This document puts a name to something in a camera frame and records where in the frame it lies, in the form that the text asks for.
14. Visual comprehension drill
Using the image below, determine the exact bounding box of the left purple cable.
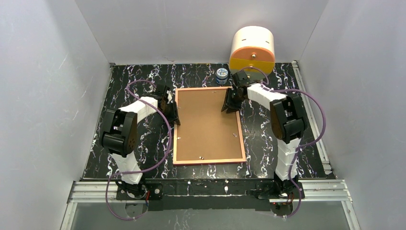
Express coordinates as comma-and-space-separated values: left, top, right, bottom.
105, 79, 173, 221

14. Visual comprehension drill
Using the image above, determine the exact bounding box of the aluminium rail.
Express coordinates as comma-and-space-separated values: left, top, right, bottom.
60, 179, 360, 230
292, 60, 333, 175

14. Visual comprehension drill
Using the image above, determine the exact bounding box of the aluminium front rail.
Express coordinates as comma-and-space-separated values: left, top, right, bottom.
60, 179, 360, 230

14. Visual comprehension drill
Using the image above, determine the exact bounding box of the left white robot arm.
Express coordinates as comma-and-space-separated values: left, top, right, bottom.
100, 85, 180, 185

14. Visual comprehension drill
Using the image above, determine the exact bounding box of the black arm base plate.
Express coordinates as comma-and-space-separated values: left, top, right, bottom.
115, 179, 305, 211

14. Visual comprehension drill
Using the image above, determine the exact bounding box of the aluminium right side rail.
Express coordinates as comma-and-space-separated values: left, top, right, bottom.
292, 60, 333, 175

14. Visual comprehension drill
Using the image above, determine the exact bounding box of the small blue white jar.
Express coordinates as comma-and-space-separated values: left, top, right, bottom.
215, 68, 229, 85

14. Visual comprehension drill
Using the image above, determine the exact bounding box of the brown cardboard backing board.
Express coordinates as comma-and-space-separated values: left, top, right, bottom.
175, 89, 244, 162

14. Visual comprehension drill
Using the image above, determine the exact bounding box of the round cream drawer cabinet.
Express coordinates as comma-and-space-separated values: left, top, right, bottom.
229, 26, 276, 79

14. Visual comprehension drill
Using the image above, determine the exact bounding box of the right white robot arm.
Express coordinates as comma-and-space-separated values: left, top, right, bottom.
222, 70, 307, 193

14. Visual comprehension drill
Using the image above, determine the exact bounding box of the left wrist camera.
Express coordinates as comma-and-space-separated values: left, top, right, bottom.
167, 90, 173, 104

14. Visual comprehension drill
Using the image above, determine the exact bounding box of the pink photo frame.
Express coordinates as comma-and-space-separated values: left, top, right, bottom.
172, 86, 247, 166

